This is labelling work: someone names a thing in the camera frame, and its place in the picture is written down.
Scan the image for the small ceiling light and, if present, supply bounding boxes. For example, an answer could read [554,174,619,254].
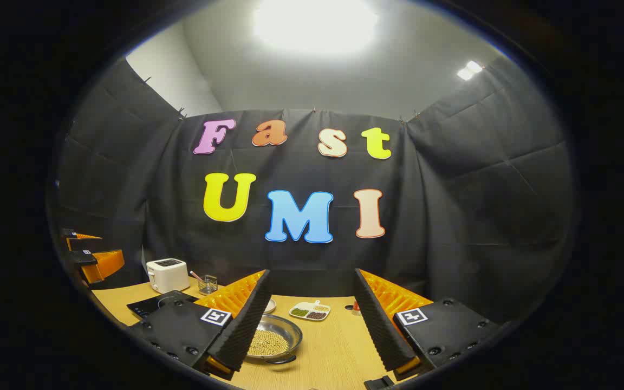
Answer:
[457,60,484,81]

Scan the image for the black backdrop cloth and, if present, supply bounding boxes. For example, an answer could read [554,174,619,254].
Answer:
[55,54,573,326]

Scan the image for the black induction cooktop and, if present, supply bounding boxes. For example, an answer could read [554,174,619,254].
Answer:
[127,291,200,319]

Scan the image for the large ceiling light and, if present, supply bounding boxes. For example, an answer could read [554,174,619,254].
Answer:
[252,0,379,55]

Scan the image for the white toaster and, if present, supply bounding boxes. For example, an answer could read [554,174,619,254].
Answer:
[146,258,191,294]

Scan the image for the steel pot with black handles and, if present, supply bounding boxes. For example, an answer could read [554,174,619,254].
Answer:
[244,313,303,365]

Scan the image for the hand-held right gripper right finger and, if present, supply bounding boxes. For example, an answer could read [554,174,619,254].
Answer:
[353,268,505,380]

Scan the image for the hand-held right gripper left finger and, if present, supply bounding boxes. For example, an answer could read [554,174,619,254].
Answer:
[127,269,272,381]

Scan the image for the white divided dish with beans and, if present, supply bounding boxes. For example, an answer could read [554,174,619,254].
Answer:
[289,300,332,322]

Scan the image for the pile of soybeans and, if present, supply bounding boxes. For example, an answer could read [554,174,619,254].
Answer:
[248,329,290,357]

